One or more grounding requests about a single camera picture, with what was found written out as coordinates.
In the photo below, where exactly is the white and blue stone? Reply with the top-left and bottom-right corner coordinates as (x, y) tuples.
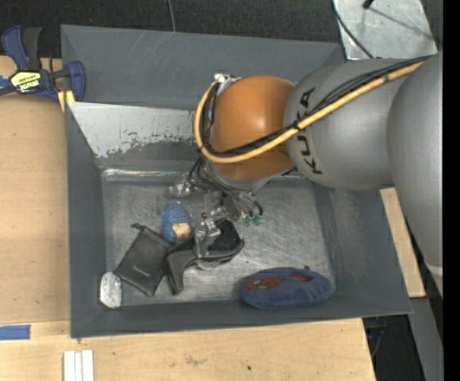
(98, 271), (123, 309)

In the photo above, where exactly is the clear glass thing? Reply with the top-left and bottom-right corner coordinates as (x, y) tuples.
(168, 181), (196, 198)

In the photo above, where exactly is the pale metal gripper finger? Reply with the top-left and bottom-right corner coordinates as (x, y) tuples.
(208, 217), (223, 250)
(193, 222), (212, 260)

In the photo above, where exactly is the black cloth pouch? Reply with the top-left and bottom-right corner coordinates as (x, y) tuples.
(113, 222), (174, 298)

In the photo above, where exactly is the grey metal bin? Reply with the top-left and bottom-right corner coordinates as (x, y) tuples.
(59, 24), (414, 339)

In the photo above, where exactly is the blue and beige toy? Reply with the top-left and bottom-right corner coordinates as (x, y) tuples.
(159, 201), (193, 245)

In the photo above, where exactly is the blue plush slipper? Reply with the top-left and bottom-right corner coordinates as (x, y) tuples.
(237, 266), (333, 311)

